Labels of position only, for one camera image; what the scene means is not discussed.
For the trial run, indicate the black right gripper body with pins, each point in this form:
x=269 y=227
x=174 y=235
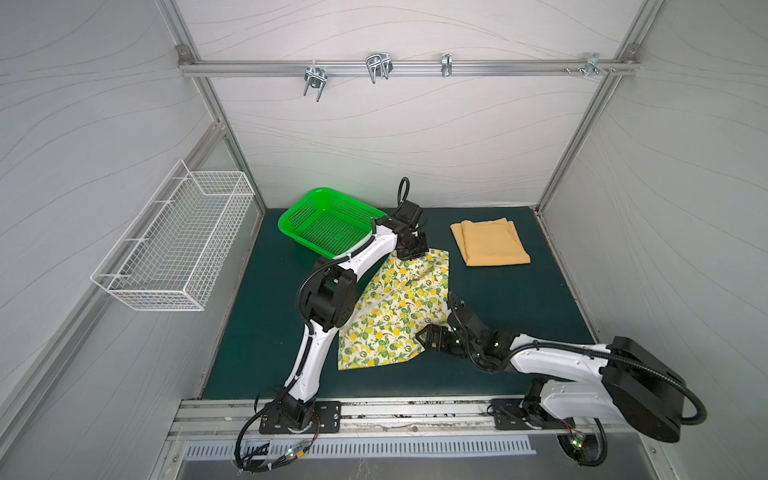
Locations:
x=433 y=335

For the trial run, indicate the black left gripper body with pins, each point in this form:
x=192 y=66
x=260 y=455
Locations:
x=414 y=247

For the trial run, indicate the lemon print skirt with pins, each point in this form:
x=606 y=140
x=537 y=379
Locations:
x=402 y=298

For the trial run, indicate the yellow tan skirt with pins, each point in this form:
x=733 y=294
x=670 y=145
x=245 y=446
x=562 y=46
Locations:
x=489 y=243

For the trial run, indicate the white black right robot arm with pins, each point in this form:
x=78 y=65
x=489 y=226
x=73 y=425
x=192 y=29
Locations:
x=619 y=381

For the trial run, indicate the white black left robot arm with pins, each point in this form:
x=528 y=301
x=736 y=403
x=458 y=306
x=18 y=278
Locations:
x=326 y=299

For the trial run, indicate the green plastic basket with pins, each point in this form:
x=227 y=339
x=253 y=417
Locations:
x=328 y=222

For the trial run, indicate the metal U-bolt clamp middle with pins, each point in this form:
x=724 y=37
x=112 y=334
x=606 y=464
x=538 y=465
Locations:
x=379 y=66

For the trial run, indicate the metal u-bolt clamp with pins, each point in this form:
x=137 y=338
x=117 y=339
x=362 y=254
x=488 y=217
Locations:
x=379 y=66
x=315 y=78

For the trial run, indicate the metal U-bolt clamp left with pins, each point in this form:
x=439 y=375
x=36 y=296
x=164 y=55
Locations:
x=315 y=78

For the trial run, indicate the white vent strip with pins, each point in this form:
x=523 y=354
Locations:
x=382 y=447

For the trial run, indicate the aluminium top crossbar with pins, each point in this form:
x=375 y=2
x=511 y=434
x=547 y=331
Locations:
x=401 y=68

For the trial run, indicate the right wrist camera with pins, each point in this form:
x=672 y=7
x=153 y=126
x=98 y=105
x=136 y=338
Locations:
x=462 y=319

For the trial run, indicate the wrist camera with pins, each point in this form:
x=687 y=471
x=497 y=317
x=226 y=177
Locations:
x=408 y=213
x=462 y=319

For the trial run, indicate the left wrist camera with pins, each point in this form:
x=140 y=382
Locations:
x=408 y=213

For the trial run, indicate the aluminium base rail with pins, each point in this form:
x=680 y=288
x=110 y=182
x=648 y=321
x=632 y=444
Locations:
x=359 y=417

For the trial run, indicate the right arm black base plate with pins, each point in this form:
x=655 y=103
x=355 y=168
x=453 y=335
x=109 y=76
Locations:
x=513 y=414

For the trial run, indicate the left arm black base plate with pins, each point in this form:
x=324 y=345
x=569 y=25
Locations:
x=318 y=416

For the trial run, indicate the metal ring clamp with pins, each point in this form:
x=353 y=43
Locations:
x=446 y=65

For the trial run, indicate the white wire wall basket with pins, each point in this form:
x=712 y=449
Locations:
x=172 y=253

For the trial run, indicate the metal bolt bracket right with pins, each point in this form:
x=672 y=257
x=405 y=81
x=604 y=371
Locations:
x=591 y=67

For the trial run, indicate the left rear frame post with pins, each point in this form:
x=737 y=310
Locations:
x=182 y=38

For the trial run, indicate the aluminium corner frame post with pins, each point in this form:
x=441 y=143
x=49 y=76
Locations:
x=627 y=52

